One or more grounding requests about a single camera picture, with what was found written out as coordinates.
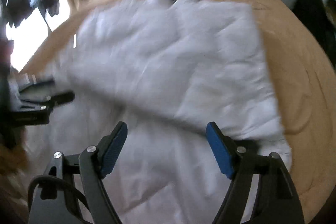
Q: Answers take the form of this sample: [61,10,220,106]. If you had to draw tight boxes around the white puffer jacket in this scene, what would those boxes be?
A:
[26,0,292,223]

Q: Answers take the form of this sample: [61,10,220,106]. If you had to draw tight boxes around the person's left hand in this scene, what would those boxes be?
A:
[1,127,29,176]

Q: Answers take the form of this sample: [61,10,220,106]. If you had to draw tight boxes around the black cable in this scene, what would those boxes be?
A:
[27,174,90,224]

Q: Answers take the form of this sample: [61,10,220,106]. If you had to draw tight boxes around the tan bedspread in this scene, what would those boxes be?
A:
[22,0,335,223]

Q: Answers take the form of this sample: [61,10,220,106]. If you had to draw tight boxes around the hanging dark clothes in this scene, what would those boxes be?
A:
[1,0,60,28]

